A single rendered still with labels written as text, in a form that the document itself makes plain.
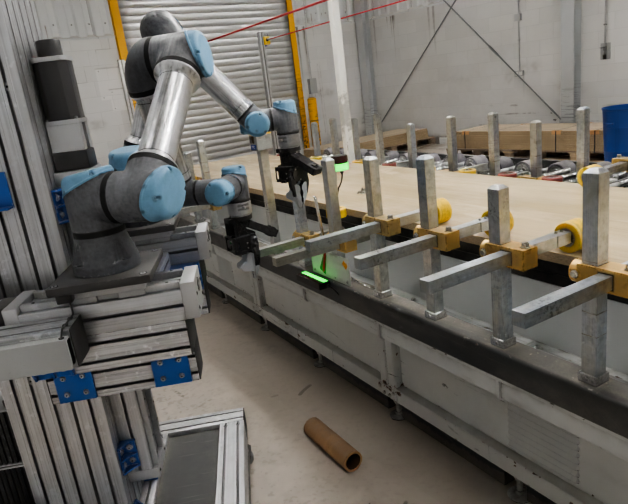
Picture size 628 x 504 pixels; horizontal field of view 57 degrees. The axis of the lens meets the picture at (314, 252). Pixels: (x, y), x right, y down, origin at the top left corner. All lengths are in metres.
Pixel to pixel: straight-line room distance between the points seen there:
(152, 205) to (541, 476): 1.40
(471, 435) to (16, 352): 1.48
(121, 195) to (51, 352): 0.36
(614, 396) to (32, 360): 1.20
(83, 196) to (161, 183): 0.18
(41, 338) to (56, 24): 8.49
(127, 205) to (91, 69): 8.42
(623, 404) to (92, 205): 1.18
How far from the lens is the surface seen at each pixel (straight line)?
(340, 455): 2.28
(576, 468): 1.93
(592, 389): 1.39
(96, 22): 9.81
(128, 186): 1.29
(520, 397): 1.61
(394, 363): 2.39
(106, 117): 9.69
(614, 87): 9.37
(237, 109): 1.81
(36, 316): 1.44
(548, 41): 9.83
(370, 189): 1.79
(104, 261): 1.36
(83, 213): 1.36
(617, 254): 1.60
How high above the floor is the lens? 1.39
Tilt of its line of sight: 16 degrees down
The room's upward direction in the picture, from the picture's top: 7 degrees counter-clockwise
